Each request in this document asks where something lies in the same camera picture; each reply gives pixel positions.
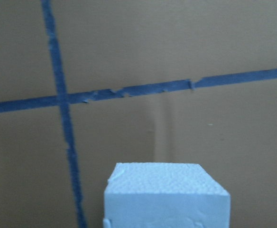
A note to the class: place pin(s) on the brown paper table cover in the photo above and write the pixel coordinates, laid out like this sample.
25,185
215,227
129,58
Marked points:
230,130

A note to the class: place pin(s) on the light blue foam block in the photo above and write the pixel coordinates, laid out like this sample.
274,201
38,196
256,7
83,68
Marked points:
164,195

